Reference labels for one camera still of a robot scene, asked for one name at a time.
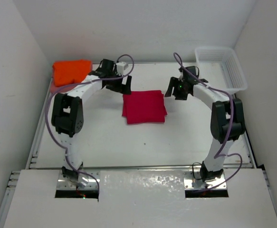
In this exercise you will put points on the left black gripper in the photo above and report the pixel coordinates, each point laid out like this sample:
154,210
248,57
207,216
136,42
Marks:
117,83

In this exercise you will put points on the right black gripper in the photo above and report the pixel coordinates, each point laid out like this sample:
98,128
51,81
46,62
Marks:
178,88

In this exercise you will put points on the magenta t shirt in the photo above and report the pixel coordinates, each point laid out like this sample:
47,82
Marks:
144,107

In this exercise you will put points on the orange t shirt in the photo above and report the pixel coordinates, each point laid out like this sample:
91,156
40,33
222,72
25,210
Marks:
70,72

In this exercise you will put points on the salmon pink t shirt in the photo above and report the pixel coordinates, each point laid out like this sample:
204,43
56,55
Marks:
54,88

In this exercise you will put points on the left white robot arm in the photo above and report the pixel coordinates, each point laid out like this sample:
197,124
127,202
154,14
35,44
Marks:
67,113

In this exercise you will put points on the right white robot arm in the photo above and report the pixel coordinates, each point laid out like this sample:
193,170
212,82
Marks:
227,122

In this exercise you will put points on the white plastic basket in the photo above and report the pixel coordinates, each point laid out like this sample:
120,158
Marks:
221,67

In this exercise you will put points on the white foam front board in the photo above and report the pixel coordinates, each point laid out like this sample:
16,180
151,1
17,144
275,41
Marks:
141,199

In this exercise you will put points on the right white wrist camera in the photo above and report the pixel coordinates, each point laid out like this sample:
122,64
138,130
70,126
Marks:
181,77

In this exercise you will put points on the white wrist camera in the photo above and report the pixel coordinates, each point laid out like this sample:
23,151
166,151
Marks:
181,77
121,68

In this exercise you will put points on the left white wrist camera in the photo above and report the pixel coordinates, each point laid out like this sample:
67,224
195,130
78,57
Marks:
121,68

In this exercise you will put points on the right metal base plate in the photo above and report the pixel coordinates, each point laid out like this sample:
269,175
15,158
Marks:
192,181

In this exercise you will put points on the metal base plate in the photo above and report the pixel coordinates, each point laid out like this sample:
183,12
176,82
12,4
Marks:
83,182
192,181

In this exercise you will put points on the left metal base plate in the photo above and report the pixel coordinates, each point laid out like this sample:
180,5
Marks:
83,182

